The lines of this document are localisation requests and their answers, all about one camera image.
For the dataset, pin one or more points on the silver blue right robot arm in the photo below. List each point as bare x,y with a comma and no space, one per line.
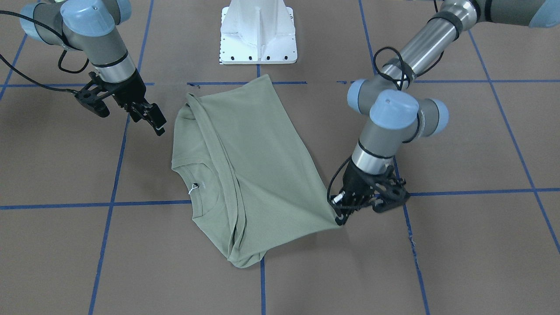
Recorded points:
90,26

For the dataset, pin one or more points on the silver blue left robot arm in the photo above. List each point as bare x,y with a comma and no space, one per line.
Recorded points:
396,118

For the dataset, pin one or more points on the sage green long-sleeve shirt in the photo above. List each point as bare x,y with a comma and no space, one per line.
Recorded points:
252,182

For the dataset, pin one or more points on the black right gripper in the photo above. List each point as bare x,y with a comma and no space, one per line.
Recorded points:
131,89

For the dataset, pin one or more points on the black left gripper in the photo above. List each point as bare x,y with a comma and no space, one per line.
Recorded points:
355,181

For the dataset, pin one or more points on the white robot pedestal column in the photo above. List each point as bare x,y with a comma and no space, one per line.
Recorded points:
257,32

